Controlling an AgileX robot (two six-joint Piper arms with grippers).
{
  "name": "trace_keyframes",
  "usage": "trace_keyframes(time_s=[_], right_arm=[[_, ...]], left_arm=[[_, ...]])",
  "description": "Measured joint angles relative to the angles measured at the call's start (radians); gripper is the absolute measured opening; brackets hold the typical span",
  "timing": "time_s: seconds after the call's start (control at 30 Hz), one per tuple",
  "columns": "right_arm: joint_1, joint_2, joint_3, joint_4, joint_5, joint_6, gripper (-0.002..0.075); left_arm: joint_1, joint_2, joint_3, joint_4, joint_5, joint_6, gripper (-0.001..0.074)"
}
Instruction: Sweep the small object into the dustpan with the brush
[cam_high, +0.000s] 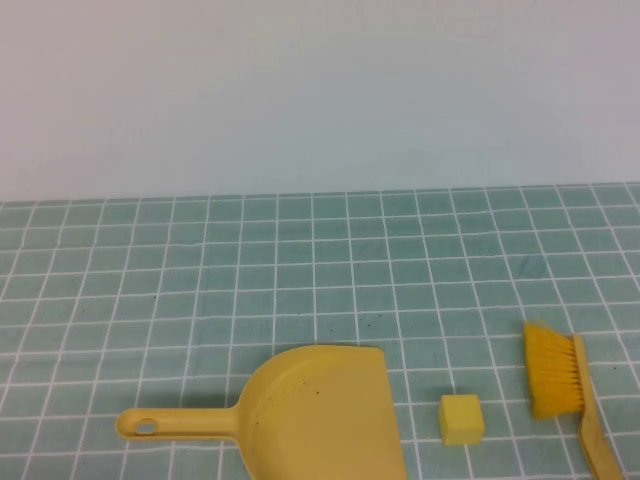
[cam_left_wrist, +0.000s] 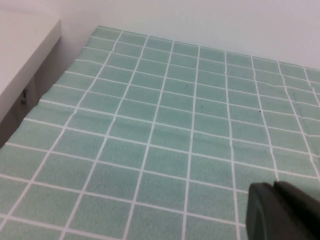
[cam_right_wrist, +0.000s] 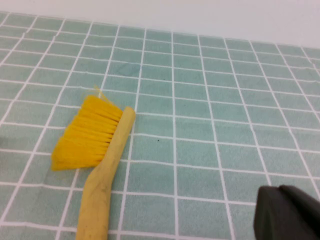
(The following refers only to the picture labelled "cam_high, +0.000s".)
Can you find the yellow plastic dustpan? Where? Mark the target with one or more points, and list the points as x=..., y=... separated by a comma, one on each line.
x=320, y=410

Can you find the small yellow foam cube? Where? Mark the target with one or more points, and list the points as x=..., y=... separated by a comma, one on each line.
x=461, y=420

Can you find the yellow hand brush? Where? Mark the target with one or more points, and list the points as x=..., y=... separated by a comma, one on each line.
x=552, y=375

